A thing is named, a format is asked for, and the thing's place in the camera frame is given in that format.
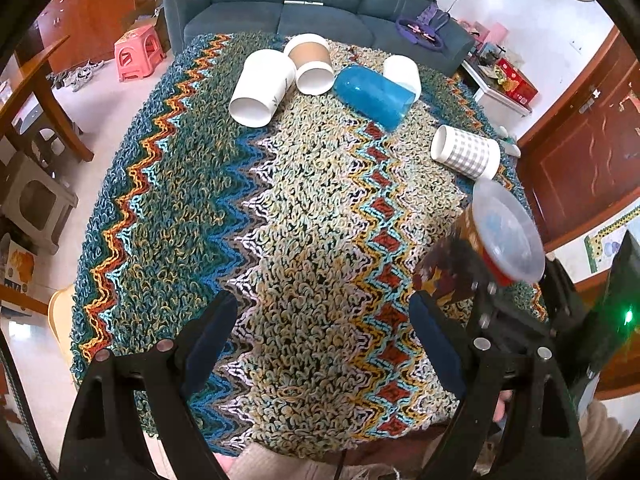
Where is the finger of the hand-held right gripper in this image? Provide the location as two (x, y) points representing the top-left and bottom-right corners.
(467, 280), (553, 356)
(542, 255), (593, 346)

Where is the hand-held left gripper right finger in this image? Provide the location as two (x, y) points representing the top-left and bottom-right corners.
(407, 290), (588, 480)

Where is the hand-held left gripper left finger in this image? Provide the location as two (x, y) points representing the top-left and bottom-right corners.
(59, 290), (240, 480)

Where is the brown cup with clear lid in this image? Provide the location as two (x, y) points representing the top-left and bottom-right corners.
(412, 179), (546, 306)

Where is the grey checked cup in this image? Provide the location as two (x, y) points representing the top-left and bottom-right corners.
(431, 125), (502, 181)

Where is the blue translucent cup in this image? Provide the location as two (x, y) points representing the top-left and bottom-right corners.
(333, 65), (417, 133)

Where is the large white cup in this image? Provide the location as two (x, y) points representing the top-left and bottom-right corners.
(229, 50), (297, 128)

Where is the small white cup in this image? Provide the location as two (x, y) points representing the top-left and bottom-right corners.
(382, 55), (422, 98)

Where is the brown paper cup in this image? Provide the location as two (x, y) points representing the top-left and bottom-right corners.
(284, 33), (334, 95)

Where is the zigzag knitted blanket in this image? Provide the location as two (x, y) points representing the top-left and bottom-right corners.
(70, 32), (548, 458)

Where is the wooden door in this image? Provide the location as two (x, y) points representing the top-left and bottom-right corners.
(517, 25), (640, 253)

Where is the person's beige sweater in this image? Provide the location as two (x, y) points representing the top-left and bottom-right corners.
(212, 422), (451, 480)

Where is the colourful picture box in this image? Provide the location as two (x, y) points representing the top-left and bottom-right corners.
(0, 232), (38, 308)

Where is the white side table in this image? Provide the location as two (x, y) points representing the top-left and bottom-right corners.
(460, 57), (533, 118)

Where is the red box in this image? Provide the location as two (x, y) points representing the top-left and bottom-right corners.
(495, 57), (539, 106)

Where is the grey plastic stool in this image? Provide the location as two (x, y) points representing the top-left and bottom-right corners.
(0, 152), (80, 256)

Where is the pink box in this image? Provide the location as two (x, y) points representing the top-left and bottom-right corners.
(470, 22), (509, 50)

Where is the wooden chair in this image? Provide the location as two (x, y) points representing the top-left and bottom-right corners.
(0, 35), (96, 163)

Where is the pink plastic stool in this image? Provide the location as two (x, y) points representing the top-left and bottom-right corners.
(114, 25), (167, 82)

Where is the pile of shoes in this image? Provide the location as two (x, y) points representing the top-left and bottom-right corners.
(50, 59), (106, 92)

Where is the purple toy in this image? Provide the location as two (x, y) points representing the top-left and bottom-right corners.
(395, 2), (451, 53)

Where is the cardboard box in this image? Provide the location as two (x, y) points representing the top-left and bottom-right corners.
(122, 7), (172, 53)

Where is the wooden cabinet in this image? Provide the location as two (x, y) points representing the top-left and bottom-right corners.
(30, 0), (157, 73)

